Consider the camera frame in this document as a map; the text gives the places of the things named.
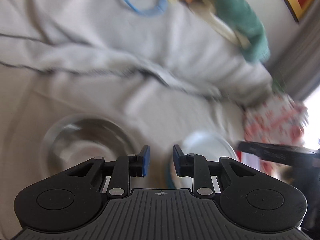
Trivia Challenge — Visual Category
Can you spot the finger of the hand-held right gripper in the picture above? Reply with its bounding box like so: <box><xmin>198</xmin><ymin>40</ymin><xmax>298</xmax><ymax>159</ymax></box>
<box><xmin>237</xmin><ymin>140</ymin><xmax>320</xmax><ymax>167</ymax></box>

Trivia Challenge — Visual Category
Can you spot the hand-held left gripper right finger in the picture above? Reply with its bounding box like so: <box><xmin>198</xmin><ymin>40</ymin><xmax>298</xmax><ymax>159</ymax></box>
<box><xmin>172</xmin><ymin>144</ymin><xmax>253</xmax><ymax>198</ymax></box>

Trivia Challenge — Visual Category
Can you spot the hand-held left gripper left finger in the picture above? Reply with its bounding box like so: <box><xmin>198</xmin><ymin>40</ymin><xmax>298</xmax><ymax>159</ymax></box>
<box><xmin>67</xmin><ymin>144</ymin><xmax>151</xmax><ymax>198</ymax></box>

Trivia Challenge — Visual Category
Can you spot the blue bowl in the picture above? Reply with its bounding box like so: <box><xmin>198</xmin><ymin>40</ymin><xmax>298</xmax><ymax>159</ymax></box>
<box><xmin>165</xmin><ymin>130</ymin><xmax>238</xmax><ymax>188</ymax></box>

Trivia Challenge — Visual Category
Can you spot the stainless steel bowl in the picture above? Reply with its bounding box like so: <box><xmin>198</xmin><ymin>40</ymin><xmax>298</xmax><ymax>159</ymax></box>
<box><xmin>41</xmin><ymin>114</ymin><xmax>142</xmax><ymax>182</ymax></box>

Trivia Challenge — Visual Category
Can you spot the pink floral cloth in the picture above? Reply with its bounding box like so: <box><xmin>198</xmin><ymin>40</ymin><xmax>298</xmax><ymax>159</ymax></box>
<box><xmin>243</xmin><ymin>94</ymin><xmax>308</xmax><ymax>146</ymax></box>

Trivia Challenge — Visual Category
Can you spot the grey curtain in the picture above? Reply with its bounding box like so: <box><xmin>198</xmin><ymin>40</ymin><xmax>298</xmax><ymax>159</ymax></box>
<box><xmin>269</xmin><ymin>17</ymin><xmax>320</xmax><ymax>102</ymax></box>

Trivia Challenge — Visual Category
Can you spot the cream cloth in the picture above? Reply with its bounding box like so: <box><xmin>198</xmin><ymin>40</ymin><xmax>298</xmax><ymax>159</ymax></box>
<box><xmin>194</xmin><ymin>2</ymin><xmax>252</xmax><ymax>49</ymax></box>

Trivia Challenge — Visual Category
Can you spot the green towel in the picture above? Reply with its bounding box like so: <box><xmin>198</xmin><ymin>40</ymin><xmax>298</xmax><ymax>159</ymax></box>
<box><xmin>197</xmin><ymin>0</ymin><xmax>271</xmax><ymax>63</ymax></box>

